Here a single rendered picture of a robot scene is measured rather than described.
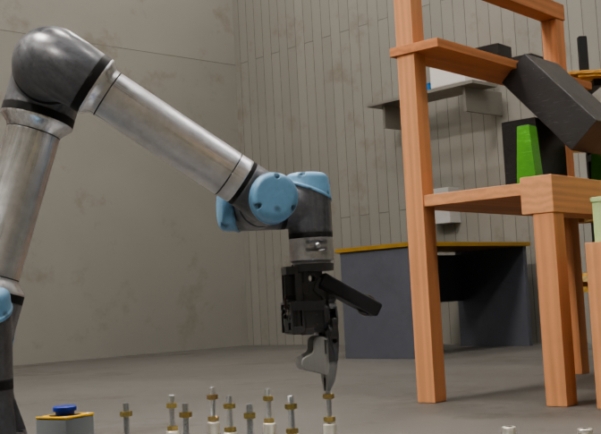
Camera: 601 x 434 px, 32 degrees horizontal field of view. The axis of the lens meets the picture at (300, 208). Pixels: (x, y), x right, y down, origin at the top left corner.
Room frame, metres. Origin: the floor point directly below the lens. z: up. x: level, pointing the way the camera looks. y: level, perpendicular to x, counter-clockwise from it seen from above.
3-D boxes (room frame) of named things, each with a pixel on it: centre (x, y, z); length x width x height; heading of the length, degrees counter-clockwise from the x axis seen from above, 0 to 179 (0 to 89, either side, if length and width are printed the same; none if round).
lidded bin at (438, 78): (9.35, -1.50, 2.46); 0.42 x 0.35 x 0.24; 43
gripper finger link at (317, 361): (1.74, -0.02, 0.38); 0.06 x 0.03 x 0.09; 105
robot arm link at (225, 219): (1.71, 0.08, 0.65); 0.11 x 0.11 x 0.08; 15
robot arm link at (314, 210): (1.76, -0.01, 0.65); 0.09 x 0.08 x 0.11; 105
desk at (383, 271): (8.82, -1.13, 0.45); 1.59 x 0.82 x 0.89; 133
